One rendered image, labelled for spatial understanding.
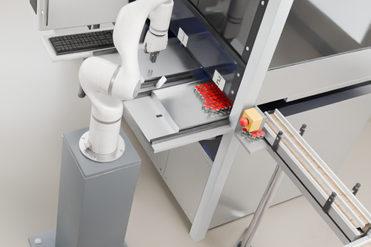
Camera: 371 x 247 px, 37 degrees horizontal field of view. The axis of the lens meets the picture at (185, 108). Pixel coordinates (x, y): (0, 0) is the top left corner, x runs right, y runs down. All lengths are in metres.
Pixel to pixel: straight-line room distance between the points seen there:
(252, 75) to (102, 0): 1.05
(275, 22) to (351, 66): 0.70
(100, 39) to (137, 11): 0.97
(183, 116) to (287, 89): 0.48
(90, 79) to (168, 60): 0.82
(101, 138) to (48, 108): 1.55
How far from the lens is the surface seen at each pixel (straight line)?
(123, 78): 2.02
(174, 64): 2.79
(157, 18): 2.45
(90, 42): 2.93
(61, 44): 2.89
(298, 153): 2.41
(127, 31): 2.01
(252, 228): 2.90
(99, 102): 2.12
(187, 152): 2.93
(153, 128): 2.42
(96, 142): 2.25
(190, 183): 3.00
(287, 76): 2.47
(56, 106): 3.76
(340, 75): 2.76
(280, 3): 2.13
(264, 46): 2.23
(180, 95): 2.61
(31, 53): 4.18
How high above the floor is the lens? 2.55
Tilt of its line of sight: 41 degrees down
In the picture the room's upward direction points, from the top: 15 degrees clockwise
